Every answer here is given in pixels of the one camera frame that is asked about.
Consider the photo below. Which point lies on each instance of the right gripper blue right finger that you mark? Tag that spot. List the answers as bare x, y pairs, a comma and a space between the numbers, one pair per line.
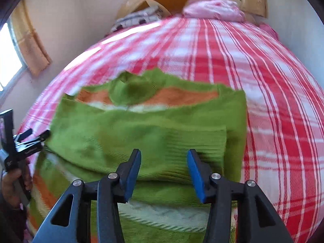
257, 221

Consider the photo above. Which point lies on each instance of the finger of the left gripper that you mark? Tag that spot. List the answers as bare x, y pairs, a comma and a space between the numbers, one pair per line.
36, 141
21, 136

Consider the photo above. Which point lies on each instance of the green striped knit sweater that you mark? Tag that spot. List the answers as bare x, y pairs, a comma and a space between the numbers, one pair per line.
96, 129

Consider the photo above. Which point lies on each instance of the person's left forearm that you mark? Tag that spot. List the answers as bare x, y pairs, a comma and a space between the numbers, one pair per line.
13, 222

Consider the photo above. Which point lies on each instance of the person's left hand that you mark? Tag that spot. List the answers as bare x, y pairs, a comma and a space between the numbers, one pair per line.
7, 185

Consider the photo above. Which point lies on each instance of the left window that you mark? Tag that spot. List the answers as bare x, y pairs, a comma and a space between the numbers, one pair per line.
12, 62

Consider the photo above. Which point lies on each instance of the yellow curtain at left window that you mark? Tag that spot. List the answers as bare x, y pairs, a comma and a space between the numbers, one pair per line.
28, 40

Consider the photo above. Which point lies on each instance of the red plaid bed sheet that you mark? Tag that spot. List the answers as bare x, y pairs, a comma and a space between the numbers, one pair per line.
284, 142

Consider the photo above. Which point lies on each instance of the grey patterned pillow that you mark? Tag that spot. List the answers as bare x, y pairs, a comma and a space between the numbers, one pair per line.
146, 16

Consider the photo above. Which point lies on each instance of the pink pillow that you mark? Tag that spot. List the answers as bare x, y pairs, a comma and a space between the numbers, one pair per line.
224, 10

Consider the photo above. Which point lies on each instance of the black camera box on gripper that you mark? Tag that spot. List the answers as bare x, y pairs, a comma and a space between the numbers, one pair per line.
8, 149

